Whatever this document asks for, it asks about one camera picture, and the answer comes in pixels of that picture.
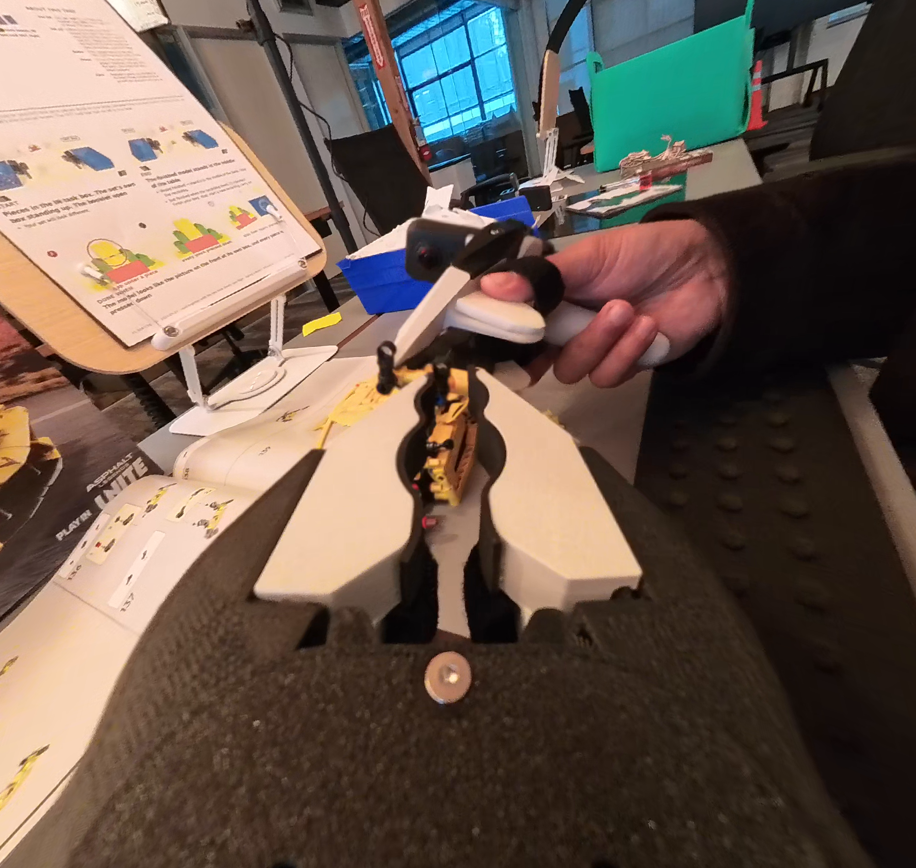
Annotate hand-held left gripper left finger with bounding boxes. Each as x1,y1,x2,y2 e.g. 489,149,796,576
255,367,448,633

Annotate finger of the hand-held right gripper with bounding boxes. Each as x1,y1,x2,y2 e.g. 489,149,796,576
391,260,490,371

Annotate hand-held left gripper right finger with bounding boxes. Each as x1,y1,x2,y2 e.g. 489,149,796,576
461,367,642,633

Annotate small yellow brick assembly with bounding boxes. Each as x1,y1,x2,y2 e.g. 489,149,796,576
413,365,483,511

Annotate person's right forearm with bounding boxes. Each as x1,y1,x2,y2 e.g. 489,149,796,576
642,0,916,382

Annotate grey desk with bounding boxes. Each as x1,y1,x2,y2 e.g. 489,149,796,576
144,282,916,868

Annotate curved black desk lamp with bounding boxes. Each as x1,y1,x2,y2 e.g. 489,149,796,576
533,0,605,189

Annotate person's right hand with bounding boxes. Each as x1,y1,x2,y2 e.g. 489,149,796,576
477,216,734,389

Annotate blue plastic bin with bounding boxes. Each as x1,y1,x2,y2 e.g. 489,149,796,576
335,196,539,316

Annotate white crumpled papers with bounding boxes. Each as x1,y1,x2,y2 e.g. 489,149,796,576
351,203,495,261

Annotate white board stand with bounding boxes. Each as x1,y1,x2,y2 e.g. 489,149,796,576
148,289,342,442

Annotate open instruction booklet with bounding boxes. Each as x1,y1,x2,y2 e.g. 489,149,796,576
0,357,430,847

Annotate green plastic carry case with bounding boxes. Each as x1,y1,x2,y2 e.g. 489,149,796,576
589,0,761,176

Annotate orange traffic cone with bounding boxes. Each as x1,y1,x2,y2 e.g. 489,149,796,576
746,58,770,133

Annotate toy car set box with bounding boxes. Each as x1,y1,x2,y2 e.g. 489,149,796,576
0,310,113,626

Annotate printed instruction sheet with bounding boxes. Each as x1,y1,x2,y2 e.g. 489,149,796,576
0,0,324,348

